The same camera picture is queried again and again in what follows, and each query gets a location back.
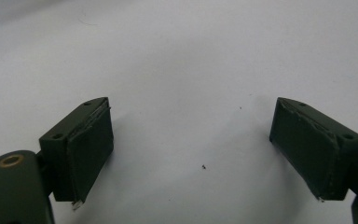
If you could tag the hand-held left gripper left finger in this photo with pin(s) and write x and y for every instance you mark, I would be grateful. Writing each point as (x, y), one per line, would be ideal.
(80, 149)

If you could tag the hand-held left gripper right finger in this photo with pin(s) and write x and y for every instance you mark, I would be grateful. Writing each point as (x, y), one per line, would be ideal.
(313, 149)

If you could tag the pale grey mat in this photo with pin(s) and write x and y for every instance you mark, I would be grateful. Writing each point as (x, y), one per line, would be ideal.
(183, 62)

